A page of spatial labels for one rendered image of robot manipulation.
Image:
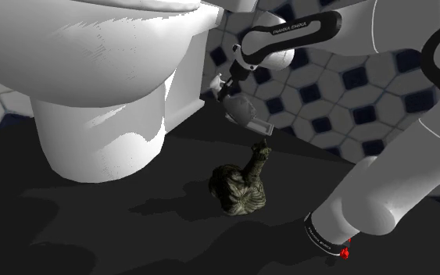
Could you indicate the small white object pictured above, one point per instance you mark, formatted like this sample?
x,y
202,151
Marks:
x,y
216,82

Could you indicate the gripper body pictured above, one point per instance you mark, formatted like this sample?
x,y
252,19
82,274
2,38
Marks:
x,y
238,76

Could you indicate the grey lumpy object flat base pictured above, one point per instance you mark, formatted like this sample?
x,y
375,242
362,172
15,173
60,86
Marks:
x,y
240,107

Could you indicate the dark green tortoise figure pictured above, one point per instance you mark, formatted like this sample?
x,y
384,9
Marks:
x,y
238,190

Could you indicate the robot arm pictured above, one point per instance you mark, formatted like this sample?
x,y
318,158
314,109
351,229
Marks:
x,y
395,182

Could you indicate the white toilet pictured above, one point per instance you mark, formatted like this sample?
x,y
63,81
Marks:
x,y
71,57

